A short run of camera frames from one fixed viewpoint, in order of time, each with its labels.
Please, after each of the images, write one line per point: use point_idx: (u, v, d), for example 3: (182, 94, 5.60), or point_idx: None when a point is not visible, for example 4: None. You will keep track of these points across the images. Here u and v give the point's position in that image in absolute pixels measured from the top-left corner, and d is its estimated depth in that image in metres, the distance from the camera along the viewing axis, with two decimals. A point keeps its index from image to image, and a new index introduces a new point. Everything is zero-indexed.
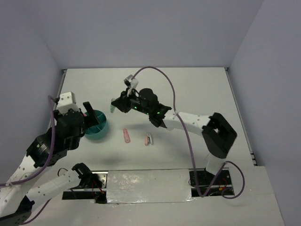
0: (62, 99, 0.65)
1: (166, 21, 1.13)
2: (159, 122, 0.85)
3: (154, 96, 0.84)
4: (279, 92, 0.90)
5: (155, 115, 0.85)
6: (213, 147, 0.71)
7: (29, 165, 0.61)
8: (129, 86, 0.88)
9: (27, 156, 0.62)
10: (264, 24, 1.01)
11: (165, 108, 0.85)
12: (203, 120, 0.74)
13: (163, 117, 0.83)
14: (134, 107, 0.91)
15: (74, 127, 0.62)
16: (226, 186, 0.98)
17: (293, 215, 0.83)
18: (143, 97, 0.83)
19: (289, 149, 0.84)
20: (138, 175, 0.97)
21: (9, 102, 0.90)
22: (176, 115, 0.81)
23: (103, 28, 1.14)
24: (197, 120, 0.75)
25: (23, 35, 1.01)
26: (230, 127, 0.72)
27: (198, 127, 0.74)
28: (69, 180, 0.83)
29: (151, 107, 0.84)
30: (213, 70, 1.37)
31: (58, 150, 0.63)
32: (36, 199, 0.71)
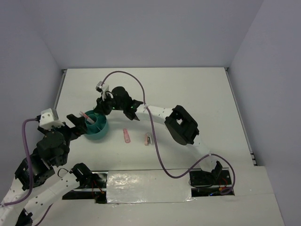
0: (43, 117, 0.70)
1: (166, 21, 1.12)
2: (132, 116, 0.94)
3: (125, 92, 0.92)
4: (279, 92, 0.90)
5: (129, 108, 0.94)
6: (177, 136, 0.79)
7: (19, 187, 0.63)
8: (100, 91, 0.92)
9: (16, 179, 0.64)
10: (264, 24, 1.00)
11: (138, 102, 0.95)
12: (167, 112, 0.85)
13: (135, 110, 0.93)
14: (113, 108, 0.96)
15: (54, 149, 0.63)
16: (226, 186, 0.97)
17: (292, 215, 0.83)
18: (114, 94, 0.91)
19: (290, 149, 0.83)
20: (138, 175, 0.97)
21: (9, 103, 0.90)
22: (146, 108, 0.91)
23: (102, 28, 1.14)
24: (162, 112, 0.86)
25: (23, 35, 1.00)
26: (191, 117, 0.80)
27: (162, 118, 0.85)
28: (67, 185, 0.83)
29: (125, 102, 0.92)
30: (213, 70, 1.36)
31: (43, 172, 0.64)
32: (34, 210, 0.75)
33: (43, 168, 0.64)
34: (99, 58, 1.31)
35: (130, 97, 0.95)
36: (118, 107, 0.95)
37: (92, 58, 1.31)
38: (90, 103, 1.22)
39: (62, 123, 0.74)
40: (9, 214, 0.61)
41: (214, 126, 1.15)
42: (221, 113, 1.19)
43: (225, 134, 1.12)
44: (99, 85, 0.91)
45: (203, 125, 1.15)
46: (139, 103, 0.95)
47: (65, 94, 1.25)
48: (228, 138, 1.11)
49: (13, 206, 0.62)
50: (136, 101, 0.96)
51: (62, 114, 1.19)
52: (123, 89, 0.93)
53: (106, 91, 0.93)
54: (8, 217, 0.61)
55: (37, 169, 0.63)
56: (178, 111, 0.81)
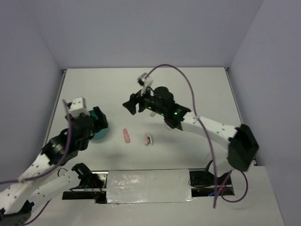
0: (74, 103, 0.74)
1: (167, 21, 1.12)
2: (175, 123, 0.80)
3: (170, 95, 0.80)
4: (279, 92, 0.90)
5: (171, 114, 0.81)
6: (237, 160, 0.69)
7: (43, 163, 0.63)
8: (142, 85, 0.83)
9: (41, 155, 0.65)
10: (264, 24, 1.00)
11: (183, 108, 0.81)
12: (229, 131, 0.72)
13: (182, 119, 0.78)
14: (148, 107, 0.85)
15: (85, 129, 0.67)
16: (226, 186, 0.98)
17: (292, 215, 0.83)
18: (157, 95, 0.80)
19: (290, 149, 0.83)
20: (138, 175, 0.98)
21: (9, 102, 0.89)
22: (197, 120, 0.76)
23: (103, 28, 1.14)
24: (223, 130, 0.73)
25: (23, 34, 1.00)
26: (255, 141, 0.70)
27: (224, 137, 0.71)
28: (69, 181, 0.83)
29: (167, 106, 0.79)
30: (213, 70, 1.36)
31: (71, 151, 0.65)
32: (35, 200, 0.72)
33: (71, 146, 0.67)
34: (99, 58, 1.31)
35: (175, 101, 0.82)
36: (156, 108, 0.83)
37: (92, 58, 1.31)
38: (91, 103, 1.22)
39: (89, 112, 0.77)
40: (24, 191, 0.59)
41: None
42: (221, 113, 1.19)
43: None
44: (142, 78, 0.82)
45: None
46: (186, 110, 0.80)
47: (65, 94, 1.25)
48: None
49: (30, 183, 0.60)
50: (179, 106, 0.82)
51: (62, 114, 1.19)
52: (168, 91, 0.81)
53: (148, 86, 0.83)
54: (21, 194, 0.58)
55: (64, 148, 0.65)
56: (246, 133, 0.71)
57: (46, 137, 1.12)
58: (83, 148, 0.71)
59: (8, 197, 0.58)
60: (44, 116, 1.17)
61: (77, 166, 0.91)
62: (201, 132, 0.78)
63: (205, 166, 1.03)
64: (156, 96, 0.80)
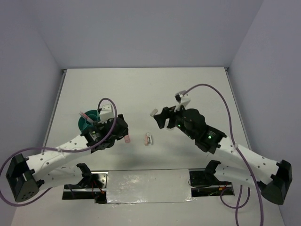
0: (104, 109, 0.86)
1: (167, 21, 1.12)
2: (208, 146, 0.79)
3: (202, 118, 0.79)
4: (279, 92, 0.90)
5: (203, 138, 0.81)
6: (275, 196, 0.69)
7: (80, 143, 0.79)
8: (178, 100, 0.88)
9: (81, 136, 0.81)
10: (265, 24, 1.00)
11: (216, 132, 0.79)
12: (269, 166, 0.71)
13: (218, 146, 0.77)
14: (178, 125, 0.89)
15: (121, 128, 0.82)
16: (226, 186, 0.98)
17: (292, 215, 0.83)
18: (188, 118, 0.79)
19: (290, 149, 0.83)
20: (138, 175, 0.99)
21: (9, 102, 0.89)
22: (235, 149, 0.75)
23: (103, 27, 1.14)
24: (264, 164, 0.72)
25: (22, 34, 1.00)
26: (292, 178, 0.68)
27: (263, 173, 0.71)
28: (74, 174, 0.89)
29: (198, 130, 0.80)
30: (213, 70, 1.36)
31: (106, 141, 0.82)
32: (45, 180, 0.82)
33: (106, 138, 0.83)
34: (99, 58, 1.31)
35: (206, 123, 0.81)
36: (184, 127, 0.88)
37: (92, 58, 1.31)
38: (90, 103, 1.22)
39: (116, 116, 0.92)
40: (56, 160, 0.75)
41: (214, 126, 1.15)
42: (221, 113, 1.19)
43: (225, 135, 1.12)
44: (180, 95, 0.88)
45: None
46: (220, 134, 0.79)
47: (65, 94, 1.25)
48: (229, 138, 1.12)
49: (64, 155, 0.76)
50: (210, 127, 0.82)
51: (62, 114, 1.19)
52: (200, 114, 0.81)
53: (183, 104, 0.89)
54: (52, 162, 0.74)
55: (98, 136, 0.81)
56: (288, 170, 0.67)
57: (46, 137, 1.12)
58: (110, 144, 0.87)
59: (41, 161, 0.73)
60: (44, 116, 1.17)
61: (79, 167, 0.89)
62: (237, 161, 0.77)
63: (205, 166, 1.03)
64: (186, 119, 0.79)
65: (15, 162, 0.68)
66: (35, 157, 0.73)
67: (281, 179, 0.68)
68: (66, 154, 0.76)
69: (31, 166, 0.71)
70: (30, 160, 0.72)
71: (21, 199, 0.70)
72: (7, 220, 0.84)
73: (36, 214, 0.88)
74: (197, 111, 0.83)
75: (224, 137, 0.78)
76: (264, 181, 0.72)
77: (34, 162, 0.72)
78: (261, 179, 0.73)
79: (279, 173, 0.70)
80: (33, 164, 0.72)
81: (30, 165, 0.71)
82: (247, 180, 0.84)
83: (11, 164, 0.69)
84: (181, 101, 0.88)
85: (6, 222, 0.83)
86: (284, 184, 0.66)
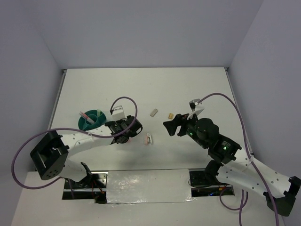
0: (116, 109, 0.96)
1: (167, 21, 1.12)
2: (221, 157, 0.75)
3: (215, 128, 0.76)
4: (279, 92, 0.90)
5: (217, 148, 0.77)
6: (282, 208, 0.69)
7: (105, 132, 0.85)
8: (193, 108, 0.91)
9: (105, 126, 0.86)
10: (264, 24, 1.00)
11: (230, 142, 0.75)
12: (282, 183, 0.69)
13: (233, 158, 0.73)
14: (190, 133, 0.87)
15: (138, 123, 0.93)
16: (226, 186, 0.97)
17: (292, 215, 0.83)
18: (201, 129, 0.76)
19: (290, 149, 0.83)
20: (138, 175, 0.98)
21: (9, 102, 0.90)
22: (250, 163, 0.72)
23: (103, 28, 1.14)
24: (277, 180, 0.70)
25: (22, 34, 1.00)
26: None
27: (275, 188, 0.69)
28: (81, 169, 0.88)
29: (211, 140, 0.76)
30: (213, 70, 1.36)
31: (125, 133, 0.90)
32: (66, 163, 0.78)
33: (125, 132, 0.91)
34: (99, 58, 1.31)
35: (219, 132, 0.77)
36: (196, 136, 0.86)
37: (92, 58, 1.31)
38: (90, 103, 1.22)
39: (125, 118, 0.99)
40: (86, 142, 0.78)
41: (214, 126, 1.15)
42: (221, 113, 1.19)
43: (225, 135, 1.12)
44: (195, 102, 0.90)
45: None
46: (235, 145, 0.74)
47: (64, 94, 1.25)
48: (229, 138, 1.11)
49: (93, 138, 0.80)
50: (225, 137, 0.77)
51: (62, 113, 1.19)
52: (213, 124, 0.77)
53: (196, 111, 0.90)
54: (83, 142, 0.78)
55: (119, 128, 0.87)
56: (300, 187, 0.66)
57: None
58: (123, 140, 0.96)
59: (74, 140, 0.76)
60: (44, 116, 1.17)
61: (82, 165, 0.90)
62: (250, 173, 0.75)
63: (205, 166, 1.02)
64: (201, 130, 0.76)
65: (48, 137, 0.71)
66: (68, 135, 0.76)
67: (293, 195, 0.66)
68: (94, 138, 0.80)
69: (66, 143, 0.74)
70: (65, 136, 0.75)
71: (45, 177, 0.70)
72: (7, 220, 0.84)
73: (36, 214, 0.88)
74: (211, 121, 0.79)
75: (239, 148, 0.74)
76: (274, 194, 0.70)
77: (68, 139, 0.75)
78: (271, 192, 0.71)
79: (292, 189, 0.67)
80: (67, 141, 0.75)
81: (66, 141, 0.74)
82: (254, 188, 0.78)
83: (43, 140, 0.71)
84: (195, 109, 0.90)
85: (5, 222, 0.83)
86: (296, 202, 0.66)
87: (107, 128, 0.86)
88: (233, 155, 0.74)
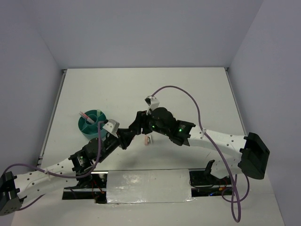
0: (107, 125, 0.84)
1: (167, 20, 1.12)
2: (182, 140, 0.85)
3: (168, 114, 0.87)
4: (279, 92, 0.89)
5: (175, 133, 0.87)
6: (251, 169, 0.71)
7: (67, 167, 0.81)
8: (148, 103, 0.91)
9: (69, 159, 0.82)
10: (265, 23, 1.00)
11: (186, 124, 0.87)
12: (238, 142, 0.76)
13: (188, 136, 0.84)
14: (152, 126, 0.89)
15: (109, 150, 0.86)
16: (226, 186, 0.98)
17: (293, 215, 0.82)
18: (156, 117, 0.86)
19: (289, 149, 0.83)
20: (138, 175, 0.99)
21: (9, 102, 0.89)
22: (204, 134, 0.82)
23: (103, 27, 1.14)
24: (232, 141, 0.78)
25: (22, 34, 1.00)
26: (265, 147, 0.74)
27: (234, 149, 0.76)
28: (67, 180, 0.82)
29: (168, 125, 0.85)
30: (213, 70, 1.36)
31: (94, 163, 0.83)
32: (29, 194, 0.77)
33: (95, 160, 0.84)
34: (99, 58, 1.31)
35: (175, 119, 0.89)
36: (159, 129, 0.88)
37: (92, 58, 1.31)
38: (90, 103, 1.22)
39: (117, 134, 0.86)
40: (42, 181, 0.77)
41: (214, 126, 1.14)
42: (221, 114, 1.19)
43: None
44: (149, 97, 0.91)
45: (203, 125, 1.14)
46: (190, 125, 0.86)
47: (64, 94, 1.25)
48: None
49: (50, 177, 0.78)
50: (181, 122, 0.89)
51: (63, 114, 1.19)
52: (166, 111, 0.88)
53: (152, 106, 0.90)
54: (39, 182, 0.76)
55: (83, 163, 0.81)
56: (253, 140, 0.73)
57: (46, 138, 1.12)
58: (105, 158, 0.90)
59: (27, 181, 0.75)
60: (44, 116, 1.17)
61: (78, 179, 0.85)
62: (209, 145, 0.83)
63: (205, 166, 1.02)
64: (155, 118, 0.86)
65: (2, 178, 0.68)
66: (23, 176, 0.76)
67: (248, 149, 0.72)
68: (51, 176, 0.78)
69: (16, 185, 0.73)
70: (18, 179, 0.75)
71: (3, 213, 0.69)
72: (7, 220, 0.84)
73: (36, 214, 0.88)
74: (165, 109, 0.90)
75: (193, 126, 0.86)
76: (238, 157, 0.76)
77: (21, 181, 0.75)
78: (235, 156, 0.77)
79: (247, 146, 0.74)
80: (20, 183, 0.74)
81: (18, 184, 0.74)
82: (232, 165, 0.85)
83: None
84: (151, 103, 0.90)
85: (6, 221, 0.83)
86: (253, 155, 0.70)
87: (71, 162, 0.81)
88: (188, 133, 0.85)
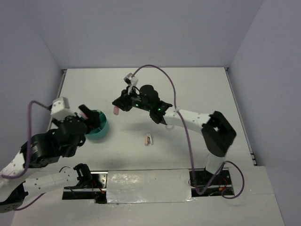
0: (54, 105, 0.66)
1: (167, 20, 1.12)
2: (160, 118, 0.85)
3: (155, 92, 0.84)
4: (280, 92, 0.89)
5: (155, 111, 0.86)
6: (213, 144, 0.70)
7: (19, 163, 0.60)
8: (129, 84, 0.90)
9: (20, 153, 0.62)
10: (265, 23, 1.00)
11: (166, 105, 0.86)
12: (203, 118, 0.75)
13: (163, 114, 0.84)
14: (136, 105, 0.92)
15: (72, 138, 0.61)
16: (226, 186, 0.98)
17: (292, 215, 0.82)
18: (143, 93, 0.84)
19: (290, 149, 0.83)
20: (138, 175, 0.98)
21: (10, 103, 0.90)
22: (177, 113, 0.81)
23: (103, 27, 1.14)
24: (198, 118, 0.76)
25: (22, 35, 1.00)
26: (230, 127, 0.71)
27: (197, 125, 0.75)
28: (67, 179, 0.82)
29: (152, 104, 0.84)
30: (213, 70, 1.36)
31: (47, 156, 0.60)
32: (30, 191, 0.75)
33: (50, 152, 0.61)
34: (99, 58, 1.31)
35: (159, 98, 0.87)
36: (142, 106, 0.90)
37: (93, 58, 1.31)
38: (90, 103, 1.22)
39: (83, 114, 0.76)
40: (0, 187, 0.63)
41: None
42: (221, 113, 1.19)
43: None
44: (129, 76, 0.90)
45: None
46: (167, 105, 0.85)
47: (64, 94, 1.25)
48: None
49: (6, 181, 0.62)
50: (164, 102, 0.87)
51: None
52: (153, 89, 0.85)
53: (133, 84, 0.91)
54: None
55: (44, 150, 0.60)
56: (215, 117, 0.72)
57: None
58: (70, 154, 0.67)
59: None
60: (44, 115, 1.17)
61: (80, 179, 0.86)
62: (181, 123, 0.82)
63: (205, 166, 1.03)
64: (142, 94, 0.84)
65: None
66: None
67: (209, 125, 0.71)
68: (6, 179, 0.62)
69: None
70: None
71: (4, 210, 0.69)
72: (7, 220, 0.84)
73: (36, 214, 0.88)
74: (152, 87, 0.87)
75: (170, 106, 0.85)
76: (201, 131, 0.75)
77: None
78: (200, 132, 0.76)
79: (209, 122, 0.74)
80: None
81: None
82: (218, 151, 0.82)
83: None
84: (131, 82, 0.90)
85: (6, 222, 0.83)
86: (213, 131, 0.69)
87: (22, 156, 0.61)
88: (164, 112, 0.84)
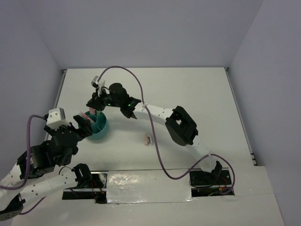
0: (51, 116, 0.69)
1: (167, 21, 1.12)
2: (130, 113, 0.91)
3: (123, 89, 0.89)
4: (280, 92, 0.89)
5: (125, 106, 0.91)
6: (176, 136, 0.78)
7: (16, 174, 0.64)
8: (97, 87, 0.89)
9: (17, 165, 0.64)
10: (265, 23, 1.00)
11: (136, 100, 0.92)
12: (167, 112, 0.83)
13: (133, 109, 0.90)
14: (108, 104, 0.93)
15: (66, 148, 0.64)
16: (226, 186, 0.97)
17: (292, 215, 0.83)
18: (113, 91, 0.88)
19: (290, 149, 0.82)
20: (138, 175, 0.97)
21: (11, 103, 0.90)
22: (144, 108, 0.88)
23: (103, 28, 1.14)
24: (162, 112, 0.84)
25: (22, 35, 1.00)
26: (191, 119, 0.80)
27: (162, 118, 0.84)
28: (65, 182, 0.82)
29: (122, 100, 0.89)
30: (213, 70, 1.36)
31: (44, 166, 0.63)
32: (27, 198, 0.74)
33: (45, 162, 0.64)
34: (99, 58, 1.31)
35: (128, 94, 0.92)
36: (114, 103, 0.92)
37: (92, 58, 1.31)
38: None
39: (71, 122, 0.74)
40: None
41: (213, 126, 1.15)
42: (221, 114, 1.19)
43: (225, 135, 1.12)
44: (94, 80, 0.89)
45: (203, 125, 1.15)
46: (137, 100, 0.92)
47: (64, 94, 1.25)
48: (228, 138, 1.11)
49: (6, 192, 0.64)
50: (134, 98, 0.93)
51: None
52: (121, 86, 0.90)
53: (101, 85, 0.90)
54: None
55: (41, 161, 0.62)
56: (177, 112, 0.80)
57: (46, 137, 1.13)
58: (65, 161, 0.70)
59: None
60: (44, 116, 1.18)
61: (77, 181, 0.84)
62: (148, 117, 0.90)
63: None
64: (111, 92, 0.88)
65: None
66: None
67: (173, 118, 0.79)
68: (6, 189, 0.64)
69: None
70: None
71: (3, 217, 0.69)
72: (7, 219, 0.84)
73: (35, 214, 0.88)
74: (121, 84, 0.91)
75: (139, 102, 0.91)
76: None
77: None
78: None
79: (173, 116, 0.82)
80: None
81: None
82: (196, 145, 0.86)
83: None
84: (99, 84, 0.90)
85: (6, 221, 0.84)
86: (176, 124, 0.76)
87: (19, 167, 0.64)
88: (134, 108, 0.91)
